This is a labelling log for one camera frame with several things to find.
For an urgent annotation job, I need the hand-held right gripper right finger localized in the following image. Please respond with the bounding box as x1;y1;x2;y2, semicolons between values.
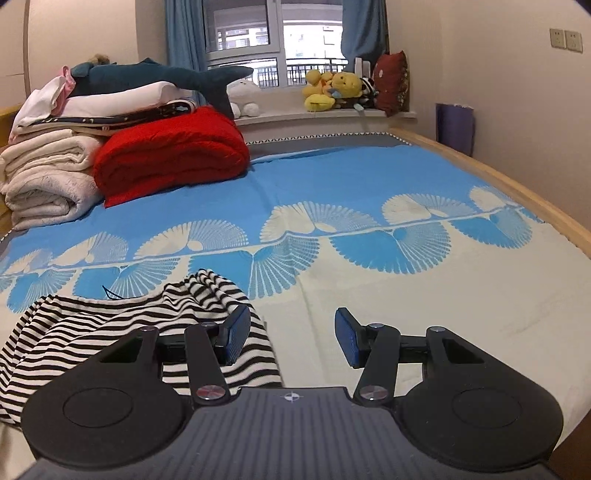
335;307;495;407

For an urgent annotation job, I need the yellow duck plush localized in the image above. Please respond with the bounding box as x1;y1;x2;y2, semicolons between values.
302;69;335;112

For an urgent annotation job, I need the white windowsill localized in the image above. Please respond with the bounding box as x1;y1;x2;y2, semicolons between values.
233;106;419;127

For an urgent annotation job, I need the dark red cushion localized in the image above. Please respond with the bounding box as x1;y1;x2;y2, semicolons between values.
372;50;409;116

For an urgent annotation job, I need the white folded quilt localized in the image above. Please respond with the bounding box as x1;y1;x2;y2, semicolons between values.
60;80;195;118

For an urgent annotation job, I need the black white striped garment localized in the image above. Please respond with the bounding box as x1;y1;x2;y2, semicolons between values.
0;270;283;425

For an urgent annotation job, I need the blue curtain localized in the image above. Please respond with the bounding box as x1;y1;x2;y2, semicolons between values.
164;0;208;104
342;0;389;77

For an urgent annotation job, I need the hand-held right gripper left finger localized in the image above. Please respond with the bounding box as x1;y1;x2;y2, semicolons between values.
95;305;252;407

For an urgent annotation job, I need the dark patterned folded quilt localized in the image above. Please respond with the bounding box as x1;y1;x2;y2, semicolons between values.
11;99;199;137

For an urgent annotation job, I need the purple bag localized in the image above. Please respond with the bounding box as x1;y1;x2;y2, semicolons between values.
435;102;475;158

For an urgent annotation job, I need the blue white printed bedsheet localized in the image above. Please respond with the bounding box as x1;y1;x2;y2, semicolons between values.
0;145;591;480

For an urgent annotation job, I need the white seal plush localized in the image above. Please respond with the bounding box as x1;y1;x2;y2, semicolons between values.
226;78;264;118

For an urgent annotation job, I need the red folded blanket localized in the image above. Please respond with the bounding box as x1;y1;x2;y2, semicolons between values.
92;105;252;208

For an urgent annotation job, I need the blue shark plush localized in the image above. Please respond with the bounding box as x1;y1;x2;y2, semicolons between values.
69;58;254;118

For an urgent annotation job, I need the window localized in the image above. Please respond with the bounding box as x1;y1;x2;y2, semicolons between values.
201;0;349;88

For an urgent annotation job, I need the black white striped plush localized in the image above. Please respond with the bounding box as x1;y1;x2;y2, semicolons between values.
358;78;380;109

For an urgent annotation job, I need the white fleece folded blanket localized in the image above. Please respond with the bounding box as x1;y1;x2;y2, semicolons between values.
0;164;105;232

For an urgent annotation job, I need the cream folded blanket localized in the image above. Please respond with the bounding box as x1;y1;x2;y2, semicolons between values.
0;129;105;183

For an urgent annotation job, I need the pink white cloth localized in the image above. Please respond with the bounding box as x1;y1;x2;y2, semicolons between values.
9;67;77;139

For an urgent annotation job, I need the yellow round plush toy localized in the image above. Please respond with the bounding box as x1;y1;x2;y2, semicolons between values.
330;71;363;100

